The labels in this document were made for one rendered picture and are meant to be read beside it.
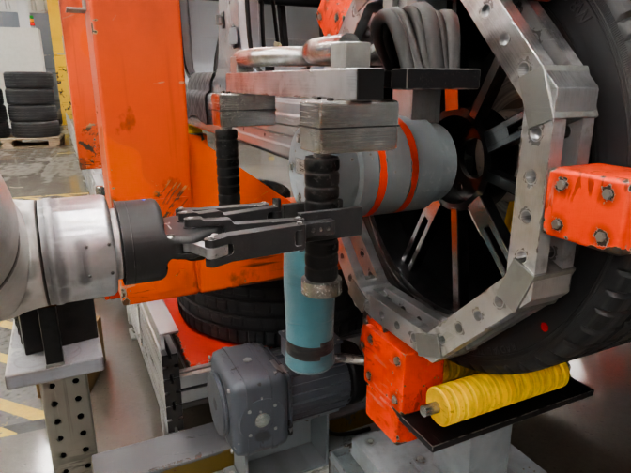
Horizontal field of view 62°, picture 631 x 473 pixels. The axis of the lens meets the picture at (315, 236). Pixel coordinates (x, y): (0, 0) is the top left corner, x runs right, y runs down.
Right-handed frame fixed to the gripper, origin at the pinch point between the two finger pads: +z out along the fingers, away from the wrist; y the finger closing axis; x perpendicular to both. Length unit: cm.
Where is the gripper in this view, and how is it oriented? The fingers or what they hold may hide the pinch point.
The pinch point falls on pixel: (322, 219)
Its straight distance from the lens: 55.3
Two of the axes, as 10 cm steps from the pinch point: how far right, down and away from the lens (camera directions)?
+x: 0.0, -9.6, -2.8
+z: 9.0, -1.2, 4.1
